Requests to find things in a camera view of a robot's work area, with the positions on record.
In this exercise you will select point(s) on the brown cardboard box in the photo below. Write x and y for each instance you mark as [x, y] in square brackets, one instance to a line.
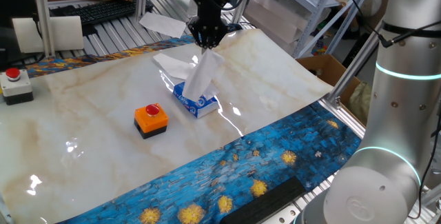
[327, 67]

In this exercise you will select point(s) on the marble pattern mat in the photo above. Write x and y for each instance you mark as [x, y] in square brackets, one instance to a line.
[103, 96]

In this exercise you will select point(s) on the white plastic panel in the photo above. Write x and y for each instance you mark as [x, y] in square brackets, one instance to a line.
[65, 32]

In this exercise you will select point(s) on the olive cloth bag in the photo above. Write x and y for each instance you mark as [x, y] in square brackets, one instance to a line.
[360, 105]

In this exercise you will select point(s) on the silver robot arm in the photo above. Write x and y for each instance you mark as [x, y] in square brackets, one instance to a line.
[396, 113]

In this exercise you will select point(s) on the blue starry tablecloth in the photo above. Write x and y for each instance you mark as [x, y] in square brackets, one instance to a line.
[275, 148]

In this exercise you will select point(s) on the grey emergency stop box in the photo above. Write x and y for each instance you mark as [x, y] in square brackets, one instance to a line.
[15, 88]

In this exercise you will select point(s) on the white paper sheet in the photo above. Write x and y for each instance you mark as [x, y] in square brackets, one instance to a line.
[162, 24]

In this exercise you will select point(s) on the grey metal shelf rack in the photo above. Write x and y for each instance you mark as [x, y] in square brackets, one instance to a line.
[315, 10]

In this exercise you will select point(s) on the black monitor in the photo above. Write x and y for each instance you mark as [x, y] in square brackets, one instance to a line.
[13, 3]

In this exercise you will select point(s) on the black keyboard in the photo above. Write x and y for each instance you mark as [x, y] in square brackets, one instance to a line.
[96, 12]

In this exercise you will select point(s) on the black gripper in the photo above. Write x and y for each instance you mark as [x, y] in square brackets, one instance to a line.
[210, 3]

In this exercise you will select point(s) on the white foam box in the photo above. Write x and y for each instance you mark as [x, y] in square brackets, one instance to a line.
[272, 24]
[293, 5]

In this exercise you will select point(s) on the black foam block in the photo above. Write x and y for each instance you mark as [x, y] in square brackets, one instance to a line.
[265, 201]

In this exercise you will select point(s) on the blue tissue pack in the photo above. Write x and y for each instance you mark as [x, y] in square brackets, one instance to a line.
[193, 105]

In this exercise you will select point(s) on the orange red button box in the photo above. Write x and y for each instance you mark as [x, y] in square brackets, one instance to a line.
[151, 120]

